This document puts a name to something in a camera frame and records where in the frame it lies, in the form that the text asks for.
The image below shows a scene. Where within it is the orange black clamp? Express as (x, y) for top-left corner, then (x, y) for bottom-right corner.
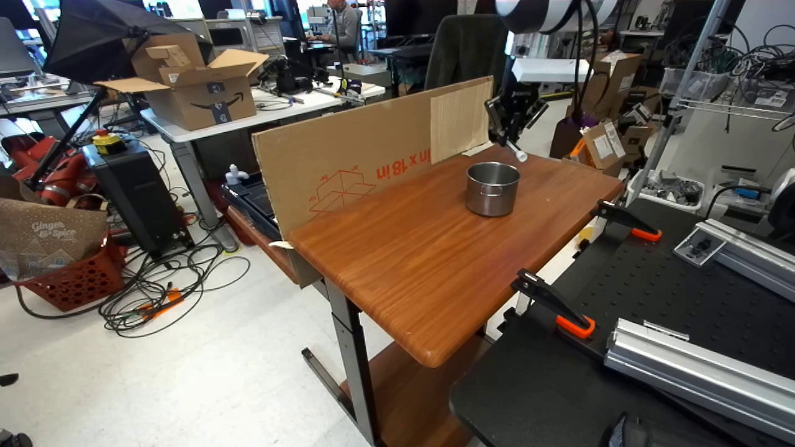
(511, 272), (596, 340)
(596, 201), (664, 244)

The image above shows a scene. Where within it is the open cardboard amazon box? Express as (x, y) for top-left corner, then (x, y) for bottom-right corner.
(102, 33), (269, 130)

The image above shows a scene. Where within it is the small steel pot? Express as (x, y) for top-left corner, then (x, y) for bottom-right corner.
(465, 161), (519, 220)

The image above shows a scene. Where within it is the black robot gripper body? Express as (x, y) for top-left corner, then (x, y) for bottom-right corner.
(484, 89), (548, 146)

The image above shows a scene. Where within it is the near orange black clamp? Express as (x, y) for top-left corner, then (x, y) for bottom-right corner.
(511, 272), (596, 340)

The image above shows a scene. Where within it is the aluminium extrusion rail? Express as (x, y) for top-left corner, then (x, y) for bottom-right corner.
(604, 319), (795, 442)
(674, 220), (795, 304)

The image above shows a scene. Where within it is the wooden desk with metal legs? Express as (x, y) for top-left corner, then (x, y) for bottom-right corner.
(220, 144), (627, 447)

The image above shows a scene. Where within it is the white side table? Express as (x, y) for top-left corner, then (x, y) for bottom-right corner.
(137, 86), (350, 251)

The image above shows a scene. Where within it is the grey office chair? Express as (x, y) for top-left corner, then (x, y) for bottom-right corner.
(425, 15), (506, 89)

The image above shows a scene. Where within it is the light wooden board panel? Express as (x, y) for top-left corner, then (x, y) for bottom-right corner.
(429, 77), (492, 165)

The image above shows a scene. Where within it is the person in white shirt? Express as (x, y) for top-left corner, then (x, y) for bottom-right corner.
(322, 0), (361, 52)

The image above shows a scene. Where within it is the red plastic basket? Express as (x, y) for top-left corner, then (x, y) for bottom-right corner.
(24, 241), (126, 310)

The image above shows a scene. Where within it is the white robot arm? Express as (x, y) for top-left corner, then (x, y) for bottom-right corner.
(487, 0), (619, 151)

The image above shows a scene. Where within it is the black perforated breadboard table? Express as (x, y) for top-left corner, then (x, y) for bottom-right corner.
(453, 201), (795, 447)

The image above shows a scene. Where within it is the black photo umbrella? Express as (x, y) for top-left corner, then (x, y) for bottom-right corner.
(27, 0), (179, 190)

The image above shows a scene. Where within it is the black box with emergency button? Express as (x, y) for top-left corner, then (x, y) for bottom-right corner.
(83, 136), (192, 258)

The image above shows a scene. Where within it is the large flat cardboard sheet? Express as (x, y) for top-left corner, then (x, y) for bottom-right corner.
(251, 95), (429, 239)

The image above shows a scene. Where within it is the black and white marker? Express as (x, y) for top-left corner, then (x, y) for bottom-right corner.
(505, 140), (528, 165)

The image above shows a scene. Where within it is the brown paper bag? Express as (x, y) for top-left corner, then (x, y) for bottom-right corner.
(0, 199), (106, 282)

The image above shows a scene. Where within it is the far orange black clamp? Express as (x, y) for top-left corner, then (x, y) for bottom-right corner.
(596, 201), (664, 244)

